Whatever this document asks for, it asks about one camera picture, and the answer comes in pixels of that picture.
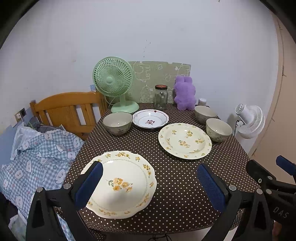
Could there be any grey-green ceramic bowl back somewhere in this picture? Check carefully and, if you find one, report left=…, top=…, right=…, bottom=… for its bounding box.
left=195, top=105, right=217, bottom=125

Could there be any purple plush bunny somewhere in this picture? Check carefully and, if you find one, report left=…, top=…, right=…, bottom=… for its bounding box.
left=174, top=75, right=196, bottom=110

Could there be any glass jar black lid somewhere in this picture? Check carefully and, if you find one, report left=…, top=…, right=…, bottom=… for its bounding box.
left=154, top=85, right=168, bottom=110

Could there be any wooden headboard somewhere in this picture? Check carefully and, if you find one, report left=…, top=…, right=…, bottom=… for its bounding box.
left=30, top=91, right=107, bottom=140

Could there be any green patterned wall mat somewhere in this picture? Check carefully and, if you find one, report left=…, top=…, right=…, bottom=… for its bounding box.
left=126, top=61, right=191, bottom=103

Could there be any cream scalloped yellow-flower plate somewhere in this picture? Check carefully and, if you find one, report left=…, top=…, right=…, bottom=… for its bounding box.
left=81, top=150, right=157, bottom=219

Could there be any white red-flower deep plate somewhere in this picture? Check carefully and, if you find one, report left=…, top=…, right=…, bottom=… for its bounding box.
left=132, top=109, right=169, bottom=129

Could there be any white floor fan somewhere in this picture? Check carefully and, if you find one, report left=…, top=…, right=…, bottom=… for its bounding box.
left=235, top=103, right=265, bottom=140

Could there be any cotton swab container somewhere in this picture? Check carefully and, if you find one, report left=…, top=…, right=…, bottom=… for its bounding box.
left=198, top=98, right=207, bottom=106

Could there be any wall power outlet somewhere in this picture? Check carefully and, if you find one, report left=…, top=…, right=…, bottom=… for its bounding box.
left=15, top=108, right=27, bottom=123

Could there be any green desk fan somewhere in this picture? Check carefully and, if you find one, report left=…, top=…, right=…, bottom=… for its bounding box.
left=92, top=57, right=139, bottom=113

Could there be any blue checkered blanket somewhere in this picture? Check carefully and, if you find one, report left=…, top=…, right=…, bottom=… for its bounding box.
left=1, top=125, right=84, bottom=223

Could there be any brown polka-dot tablecloth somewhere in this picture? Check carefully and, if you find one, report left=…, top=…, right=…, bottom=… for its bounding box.
left=64, top=109, right=259, bottom=235

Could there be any round yellow-flower plate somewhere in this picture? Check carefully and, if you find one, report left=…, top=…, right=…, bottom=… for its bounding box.
left=158, top=123, right=212, bottom=160

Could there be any grey-green ceramic bowl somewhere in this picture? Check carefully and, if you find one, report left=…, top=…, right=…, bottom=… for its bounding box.
left=103, top=111, right=132, bottom=136
left=195, top=105, right=217, bottom=125
left=206, top=118, right=232, bottom=142

